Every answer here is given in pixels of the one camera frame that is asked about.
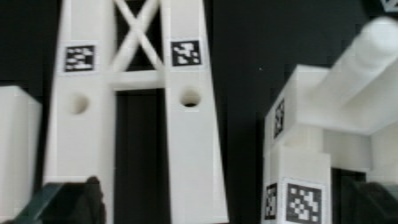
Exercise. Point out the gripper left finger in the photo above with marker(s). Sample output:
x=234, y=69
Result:
x=65, y=204

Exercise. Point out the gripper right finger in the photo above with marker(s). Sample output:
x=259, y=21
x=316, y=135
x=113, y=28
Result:
x=367, y=202

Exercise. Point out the white chair leg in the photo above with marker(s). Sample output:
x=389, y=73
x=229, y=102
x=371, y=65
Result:
x=296, y=180

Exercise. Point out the white chair seat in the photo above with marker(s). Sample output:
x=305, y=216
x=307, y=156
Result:
x=334, y=112

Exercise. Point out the white chair back frame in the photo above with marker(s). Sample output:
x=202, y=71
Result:
x=131, y=125

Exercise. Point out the white U-shaped obstacle frame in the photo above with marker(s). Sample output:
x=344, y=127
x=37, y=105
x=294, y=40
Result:
x=19, y=119

